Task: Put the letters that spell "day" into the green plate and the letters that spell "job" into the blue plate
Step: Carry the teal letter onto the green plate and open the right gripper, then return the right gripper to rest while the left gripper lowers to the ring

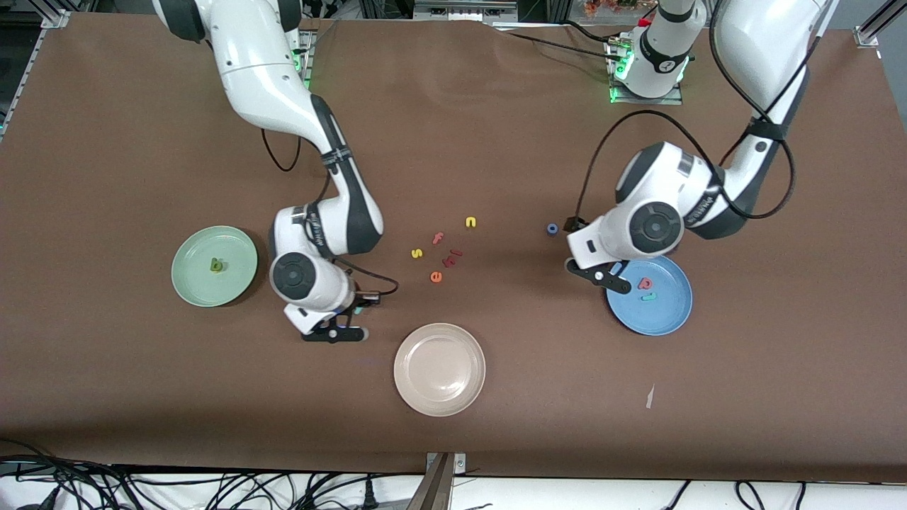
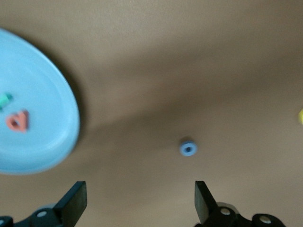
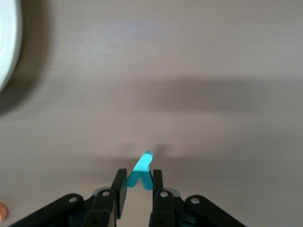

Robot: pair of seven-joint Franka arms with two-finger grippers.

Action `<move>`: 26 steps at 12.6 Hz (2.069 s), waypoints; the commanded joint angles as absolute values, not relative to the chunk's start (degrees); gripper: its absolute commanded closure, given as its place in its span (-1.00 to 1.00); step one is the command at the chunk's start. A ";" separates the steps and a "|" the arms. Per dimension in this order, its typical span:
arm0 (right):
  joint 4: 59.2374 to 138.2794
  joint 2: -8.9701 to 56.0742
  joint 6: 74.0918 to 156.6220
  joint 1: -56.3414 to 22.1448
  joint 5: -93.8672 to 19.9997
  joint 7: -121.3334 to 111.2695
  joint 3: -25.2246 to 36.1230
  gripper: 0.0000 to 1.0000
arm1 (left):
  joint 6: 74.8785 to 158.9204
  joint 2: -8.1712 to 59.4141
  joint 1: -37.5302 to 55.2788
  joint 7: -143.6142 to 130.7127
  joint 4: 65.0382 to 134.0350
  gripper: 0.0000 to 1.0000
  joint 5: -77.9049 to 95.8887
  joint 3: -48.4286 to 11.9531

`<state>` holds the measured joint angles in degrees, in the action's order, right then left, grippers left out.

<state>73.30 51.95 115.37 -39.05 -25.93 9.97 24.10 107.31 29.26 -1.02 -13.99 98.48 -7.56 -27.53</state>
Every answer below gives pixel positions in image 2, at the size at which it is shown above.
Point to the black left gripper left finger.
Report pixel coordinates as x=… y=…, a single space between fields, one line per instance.
x=71 y=208

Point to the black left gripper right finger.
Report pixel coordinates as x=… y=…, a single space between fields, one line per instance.
x=206 y=208

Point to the blue foam letter o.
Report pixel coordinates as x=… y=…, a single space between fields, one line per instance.
x=183 y=147

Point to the pink foam letter p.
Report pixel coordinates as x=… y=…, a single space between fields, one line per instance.
x=22 y=123

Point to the teal foam letter r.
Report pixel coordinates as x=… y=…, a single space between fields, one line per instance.
x=4 y=100

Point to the blue plastic plate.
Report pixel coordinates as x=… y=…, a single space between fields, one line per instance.
x=42 y=94

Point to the yellow foam letter n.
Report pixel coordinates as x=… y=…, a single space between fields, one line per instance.
x=300 y=116

